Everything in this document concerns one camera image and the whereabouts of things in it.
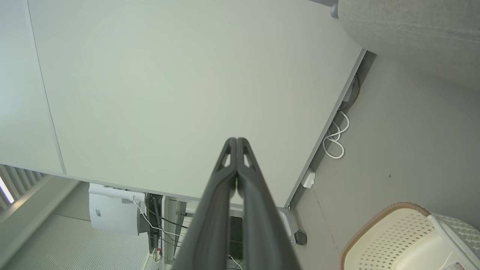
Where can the black caster wheel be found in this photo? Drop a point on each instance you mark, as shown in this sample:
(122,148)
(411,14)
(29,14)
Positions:
(300,237)

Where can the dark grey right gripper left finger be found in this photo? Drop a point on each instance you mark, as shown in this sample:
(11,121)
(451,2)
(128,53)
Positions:
(212,225)

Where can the grey fabric sofa seat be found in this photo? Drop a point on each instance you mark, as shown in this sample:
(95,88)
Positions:
(412,33)

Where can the white power box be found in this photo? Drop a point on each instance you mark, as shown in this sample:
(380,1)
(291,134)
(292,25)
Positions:
(308,179)

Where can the white perforated laundry basket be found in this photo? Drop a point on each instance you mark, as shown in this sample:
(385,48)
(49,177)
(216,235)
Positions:
(390,243)

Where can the white box appliance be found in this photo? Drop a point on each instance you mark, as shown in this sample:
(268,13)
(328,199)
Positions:
(112,210)

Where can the grey partition foot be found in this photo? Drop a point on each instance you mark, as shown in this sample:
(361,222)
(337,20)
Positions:
(287,223)
(334,10)

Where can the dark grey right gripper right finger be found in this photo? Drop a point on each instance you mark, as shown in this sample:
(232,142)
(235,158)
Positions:
(262,228)

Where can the large white partition panel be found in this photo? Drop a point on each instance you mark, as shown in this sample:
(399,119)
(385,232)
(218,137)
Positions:
(187,82)

